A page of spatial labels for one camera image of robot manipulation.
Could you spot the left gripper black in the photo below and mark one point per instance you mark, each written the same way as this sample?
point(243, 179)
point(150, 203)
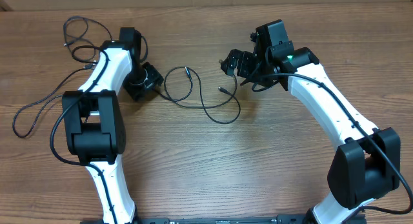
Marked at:
point(135, 90)

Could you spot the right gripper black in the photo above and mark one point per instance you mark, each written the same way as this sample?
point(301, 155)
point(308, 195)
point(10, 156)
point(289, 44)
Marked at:
point(243, 58)

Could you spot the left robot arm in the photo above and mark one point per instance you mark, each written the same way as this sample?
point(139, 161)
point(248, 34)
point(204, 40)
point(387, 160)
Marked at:
point(94, 127)

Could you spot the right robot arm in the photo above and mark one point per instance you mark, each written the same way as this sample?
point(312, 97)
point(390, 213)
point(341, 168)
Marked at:
point(366, 159)

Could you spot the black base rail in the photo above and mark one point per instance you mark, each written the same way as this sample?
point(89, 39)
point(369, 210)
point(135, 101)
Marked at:
point(279, 219)

